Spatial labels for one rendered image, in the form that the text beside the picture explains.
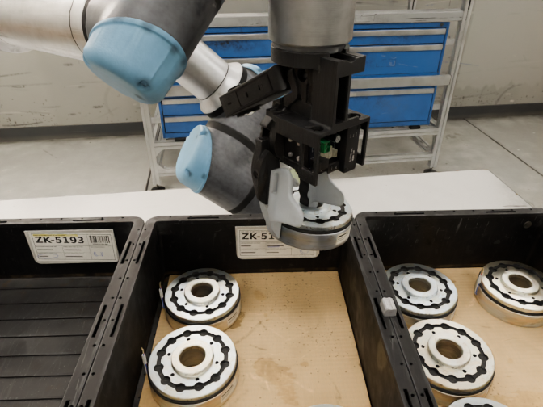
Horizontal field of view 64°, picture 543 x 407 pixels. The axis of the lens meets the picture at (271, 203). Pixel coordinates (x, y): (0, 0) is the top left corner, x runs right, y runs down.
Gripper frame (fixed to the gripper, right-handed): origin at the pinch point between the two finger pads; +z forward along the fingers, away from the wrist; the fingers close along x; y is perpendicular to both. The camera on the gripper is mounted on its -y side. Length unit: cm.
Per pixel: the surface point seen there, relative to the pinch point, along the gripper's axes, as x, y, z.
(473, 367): 8.9, 21.7, 13.1
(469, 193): 73, -10, 29
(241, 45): 103, -150, 20
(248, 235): 1.4, -10.1, 9.1
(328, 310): 5.2, 3.1, 16.3
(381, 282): 5.7, 10.3, 6.3
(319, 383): -4.1, 10.6, 16.3
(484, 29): 303, -125, 31
